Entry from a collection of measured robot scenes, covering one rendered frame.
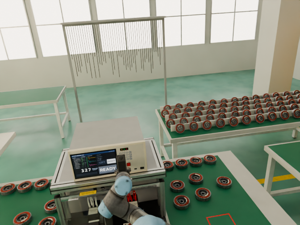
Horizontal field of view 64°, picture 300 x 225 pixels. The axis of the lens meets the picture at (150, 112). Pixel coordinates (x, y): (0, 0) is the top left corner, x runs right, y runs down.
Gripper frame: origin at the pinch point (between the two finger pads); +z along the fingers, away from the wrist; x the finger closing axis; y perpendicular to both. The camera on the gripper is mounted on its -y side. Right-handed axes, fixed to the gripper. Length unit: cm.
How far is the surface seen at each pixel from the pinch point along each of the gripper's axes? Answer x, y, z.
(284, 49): 295, -120, 238
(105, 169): -10.0, 0.2, 3.8
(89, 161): -18.3, -5.8, 1.0
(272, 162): 141, 29, 77
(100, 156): -11.8, -8.4, -0.2
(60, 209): -39.0, 20.6, 8.5
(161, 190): 22.1, 18.8, 7.8
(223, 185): 72, 30, 33
